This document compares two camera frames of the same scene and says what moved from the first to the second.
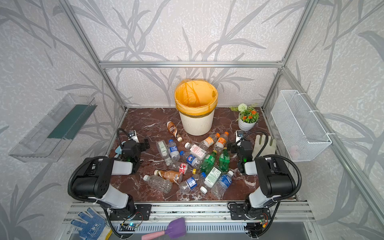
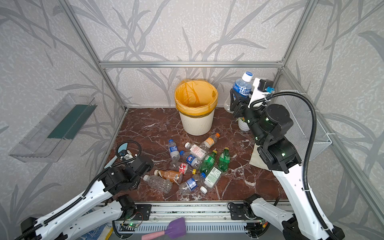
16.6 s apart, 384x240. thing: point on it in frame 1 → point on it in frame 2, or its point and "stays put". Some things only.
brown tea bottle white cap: (175, 176) stays put
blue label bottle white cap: (219, 188) → (241, 89)
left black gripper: (139, 145) → (143, 163)
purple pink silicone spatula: (176, 229) stays put
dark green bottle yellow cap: (224, 160) stays put
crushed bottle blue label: (186, 186) stays put
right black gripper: (237, 147) → (238, 103)
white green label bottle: (210, 179) stays put
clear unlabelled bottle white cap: (158, 183) stays put
